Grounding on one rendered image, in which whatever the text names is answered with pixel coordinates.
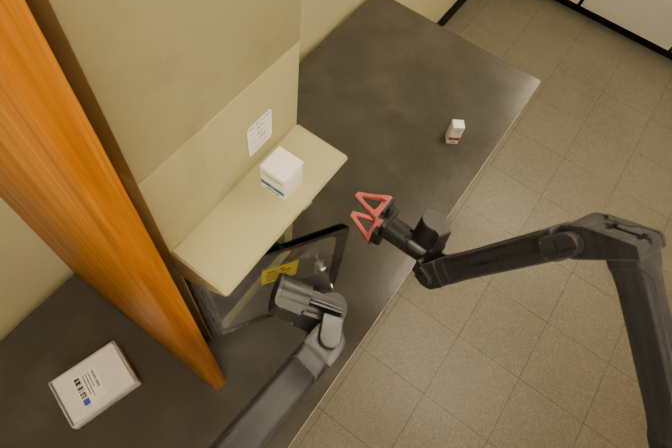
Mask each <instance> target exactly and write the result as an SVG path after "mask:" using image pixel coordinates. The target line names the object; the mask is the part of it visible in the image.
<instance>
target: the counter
mask: <svg viewBox="0 0 672 448"><path fill-rule="evenodd" d="M540 82H541V81H540V80H538V79H536V78H534V77H533V76H531V75H529V74H527V73H525V72H523V71H522V70H520V69H518V68H516V67H514V66H513V65H511V64H509V63H507V62H505V61H504V60H502V59H500V58H498V57H496V56H495V55H493V54H491V53H489V52H487V51H486V50H484V49H482V48H480V47H478V46H477V45H475V44H473V43H471V42H469V41H467V40H466V39H464V38H462V37H460V36H458V35H457V34H455V33H453V32H451V31H449V30H448V29H446V28H444V27H442V26H440V25H439V24H437V23H435V22H433V21H431V20H430V19H428V18H426V17H424V16H422V15H421V14H419V13H417V12H415V11H413V10H412V9H410V8H408V7H406V6H404V5H402V4H401V3H399V2H397V1H395V0H366V1H365V2H364V3H363V4H362V5H361V6H360V7H359V8H358V9H357V10H356V11H355V12H354V13H353V14H351V15H350V16H349V17H348V18H347V19H346V20H345V21H344V22H343V23H342V24H341V25H340V26H339V27H338V28H336V29H335V30H334V31H333V32H332V33H331V34H330V35H329V36H328V37H327V38H326V39H325V40H324V41H323V42H322V43H320V44H319V45H318V46H317V47H316V48H315V49H314V50H313V51H312V52H311V53H310V54H309V55H308V56H307V57H305V58H304V59H303V60H302V61H301V62H300V63H299V74H298V99H297V123H296V125H300V126H301V127H303V128H304V129H306V130H308V131H309V132H311V133H312V134H314V135H315V136H317V137H318V138H320V139H321V140H323V141H325V142H326V143H328V144H329V145H331V146H332V147H334V148H335V149H337V150H338V151H340V152H342V153H343V154H345V155H346V156H347V158H348V159H347V161H346V162H345V163H344V164H343V165H342V166H341V167H340V169H339V170H338V171H337V172H336V173H335V174H334V175H333V177H332V178H331V179H330V180H329V181H328V182H327V183H326V185H325V186H324V187H323V188H322V189H321V190H320V192H319V193H318V194H317V195H316V196H315V197H314V198H313V200H312V203H311V204H310V205H309V206H308V207H307V208H306V209H305V210H303V211H302V212H301V213H300V214H299V216H298V217H297V218H296V219H295V220H294V221H293V225H292V240H294V239H297V238H299V237H302V236H305V235H308V234H311V233H314V232H316V231H319V230H322V229H325V228H328V227H331V226H334V225H336V224H340V223H342V224H344V225H348V227H349V229H350V231H349V235H348V238H347V242H346V246H345V250H344V253H343V257H342V261H341V265H340V268H339V272H338V276H337V280H336V283H335V287H334V292H337V293H339V294H341V295H342V296H343V297H344V298H345V300H346V302H347V306H348V310H347V314H346V317H345V318H344V320H343V327H342V332H343V334H344V337H345V347H344V349H343V351H342V352H341V353H340V355H339V356H338V357H337V359H336V360H335V361H334V362H333V364H332V365H331V366H330V367H329V368H328V369H327V370H326V371H325V372H324V374H323V375H322V376H321V377H320V379H319V380H318V381H317V382H316V384H315V385H314V386H313V387H312V388H311V389H310V391H309V392H308V393H307V394H306V395H305V398H303V399H302V400H301V401H300V403H299V404H298V405H297V406H296V408H295V409H294V410H293V411H292V413H291V414H290V415H289V417H288V418H287V419H286V420H285V422H284V423H283V424H282V425H281V427H280V428H279V429H278V430H277V432H276V433H275V434H274V435H273V437H272V438H271V439H270V440H269V442H268V443H267V444H266V445H265V447H264V448H289V447H290V445H291V444H292V442H293V441H294V439H295V438H296V437H297V435H298V434H299V432H300V431H301V429H302V428H303V426H304V425H305V423H306V422H307V421H308V419H309V418H310V416H311V415H312V413H313V412H314V410H315V409H316V408H317V406H318V405H319V403H320V402H321V400H322V399H323V397H324V396H325V394H326V393H327V392H328V390H329V389H330V387H331V386H332V384H333V383H334V381H335V380H336V379H337V377H338V376H339V374H340V373H341V371H342V370H343V368H344V367H345V366H346V364H347V363H348V361H349V360H350V358H351V357H352V355H353V354H354V352H355V351H356V350H357V348H358V347H359V345H360V344H361V342H362V341H363V339H364V338H365V337H366V335H367V334H368V332H369V331H370V329H371V328H372V326H373V325H374V323H375V322H376V321H377V319H378V318H379V316H380V315H381V313H382V312H383V310H384V309H385V308H386V306H387V305H388V303H389V302H390V300H391V299H392V297H393V296H394V294H395V293H396V292H397V290H398V289H399V287H400V286H401V284H402V283H403V281H404V280H405V279H406V277H407V276H408V274H409V273H410V271H411V270H412V268H413V266H414V264H415V263H416V260H415V259H413V258H412V257H410V256H409V255H407V254H406V253H404V252H403V251H402V250H400V249H399V248H397V247H396V246H394V245H393V244H391V243H390V242H388V241H387V240H385V239H383V240H382V242H381V243H380V244H379V245H377V244H376V245H375V244H374V243H371V244H368V243H367V242H366V241H365V240H364V238H363V236H362V234H361V232H360V231H359V229H358V227H357V225H356V224H355V222H354V221H353V219H352V218H351V216H350V214H351V213H352V212H353V211H355V212H359V213H363V214H366V215H369V214H368V213H367V212H366V210H365V209H364V208H363V206H362V205H361V204H360V203H359V201H358V200H357V199H356V197H355V195H356V194H357V193H358V192H363V193H369V194H377V195H389V196H391V197H393V198H395V200H394V202H393V203H395V204H396V205H398V206H399V208H400V211H399V213H398V215H397V218H398V219H400V220H401V221H403V222H404V223H406V224H407V225H409V226H410V227H412V228H413V229H415V227H416V226H417V224H418V222H419V220H420V219H421V217H422V215H423V214H424V212H426V211H428V210H434V211H437V212H439V213H441V214H442V215H443V216H444V217H445V218H446V219H447V218H448V216H449V215H450V213H451V212H452V210H453V209H454V208H455V206H456V205H457V203H458V202H459V200H460V199H461V197H462V196H463V194H464V193H465V192H466V190H467V189H468V187H469V186H470V184H471V183H472V181H473V180H474V179H475V177H476V176H477V174H478V173H479V171H480V170H481V168H482V167H483V165H484V164H485V163H486V161H487V160H488V158H489V157H490V155H491V154H492V152H493V151H494V150H495V148H496V147H497V145H498V144H499V142H500V141H501V139H502V138H503V136H504V135H505V134H506V132H507V131H508V129H509V128H510V126H511V125H512V123H513V122H514V121H515V119H516V118H517V116H518V115H519V113H520V112H521V110H522V109H523V107H524V106H525V105H526V103H527V102H528V100H529V99H530V97H531V96H532V94H533V93H534V92H535V90H536V89H537V87H538V86H539V84H540ZM452 119H456V120H464V125H465V129H464V131H463V133H462V135H461V137H460V139H459V141H458V143H457V144H450V143H446V138H445V134H446V132H447V130H448V128H449V126H450V124H451V121H452ZM292 325H293V324H291V323H289V322H286V321H284V320H282V319H279V318H277V317H275V316H272V317H269V318H267V319H264V320H261V321H259V322H256V323H253V324H251V325H248V326H245V327H242V328H240V329H237V330H234V331H232V332H229V333H226V334H224V335H221V336H218V337H216V339H214V340H213V341H211V340H210V339H209V338H208V337H206V336H205V335H204V334H203V333H201V334H202V336H203V338H204V340H205V342H206V343H207V345H208V347H209V349H210V351H211V353H212V355H213V357H214V359H215V360H216V362H217V364H218V366H219V368H220V370H221V372H222V374H223V376H224V377H225V379H226V382H225V383H224V385H223V386H222V387H221V388H220V390H219V391H217V390H216V389H214V388H213V387H212V386H211V385H210V384H208V383H207V382H206V381H205V380H204V379H202V378H201V377H200V376H199V375H198V374H196V373H195V372H194V371H193V370H191V369H190V368H189V367H188V366H187V365H185V364H184V363H183V362H182V361H181V360H179V359H178V358H177V357H176V356H175V355H173V354H172V353H171V352H170V351H168V350H167V349H166V348H165V347H164V346H162V345H161V344H160V343H159V342H158V341H156V340H155V339H154V338H153V337H151V336H150V335H149V334H148V333H147V332H145V331H144V330H143V329H142V328H141V327H139V326H138V325H137V324H136V323H135V322H133V321H132V320H131V319H130V318H128V317H127V316H126V315H125V314H124V313H122V312H121V311H120V310H119V309H118V308H116V307H115V306H114V305H113V304H111V303H110V302H109V301H108V300H107V299H105V298H104V297H103V296H102V295H101V294H99V293H98V292H97V291H96V290H95V289H93V288H92V287H91V286H90V285H88V284H87V283H86V282H85V281H84V280H82V279H81V278H80V277H79V276H78V275H76V274H75V273H74V274H73V275H72V276H71V277H70V278H69V279H68V280H67V281H66V282H65V283H64V284H63V285H61V286H60V287H59V288H58V289H57V290H56V291H55V292H54V293H53V294H52V295H51V296H50V297H49V298H48V299H47V300H45V301H44V302H43V303H42V304H41V305H40V306H39V307H38V308H37V309H36V310H35V311H34V312H33V313H32V314H30V315H29V316H28V317H27V318H26V319H25V320H24V321H23V322H22V323H21V324H20V325H19V326H18V327H17V328H15V329H14V330H13V331H12V332H11V333H10V334H9V335H8V336H7V337H6V338H5V339H4V340H3V341H2V342H1V343H0V448H208V447H209V446H210V445H211V444H212V443H213V442H214V441H215V440H216V438H217V437H218V436H219V435H220V434H221V433H222V432H223V431H224V429H225V428H226V427H227V426H228V425H229V424H230V423H231V422H232V420H233V419H234V418H235V417H236V416H237V415H238V414H239V412H240V411H241V410H242V409H243V408H244V407H245V406H246V405H247V403H248V402H249V401H250V400H251V399H252V398H253V397H254V396H255V394H256V393H257V392H258V391H259V390H260V389H261V388H262V387H263V385H264V384H265V383H266V382H267V381H268V380H269V379H270V377H271V376H272V375H273V373H274V372H275V371H277V370H278V368H279V367H280V366H281V365H282V364H283V363H284V362H285V360H286V359H287V358H288V357H289V355H290V354H291V353H292V352H293V351H294V350H295V349H296V348H297V346H298V345H299V344H300V343H301V342H302V341H303V340H304V339H305V337H306V333H307V332H306V331H304V330H301V329H298V328H295V327H293V326H292ZM111 341H115V342H116V343H117V344H118V345H119V347H120V349H121V350H122V352H123V353H124V355H125V357H126V358H127V360H128V362H129V363H130V365H131V367H132V368H133V370H134V371H135V373H136V375H137V376H138V378H139V380H140V381H141V383H142V384H141V385H140V386H139V387H137V388H136V389H134V390H133V391H132V392H130V393H129V394H127V395H126V396H125V397H123V398H122V399H120V400H119V401H118V402H116V403H115V404H113V405H112V406H111V407H109V408H108V409H106V410H105V411H103V412H102V413H101V414H99V415H98V416H96V417H95V418H94V419H92V420H91V421H89V422H88V423H87V424H85V425H84V426H82V427H81V428H80V429H74V428H72V427H71V426H70V424H69V422H68V420H67V418H66V416H65V414H64V413H63V411H62V409H61V407H60V405H59V403H58V401H57V400H56V398H55V396H54V394H53V392H52V390H51V388H50V387H49V385H48V383H49V382H51V381H52V380H54V379H55V378H57V377H58V376H60V375H61V374H63V373H64V372H66V371H68V370H69V369H71V368H72V367H74V366H75V365H77V364H78V363H80V362H81V361H83V360H84V359H86V358H87V357H89V356H90V355H92V354H93V353H95V352H96V351H98V350H99V349H101V348H102V347H104V346H105V345H107V344H108V343H110V342H111Z"/></svg>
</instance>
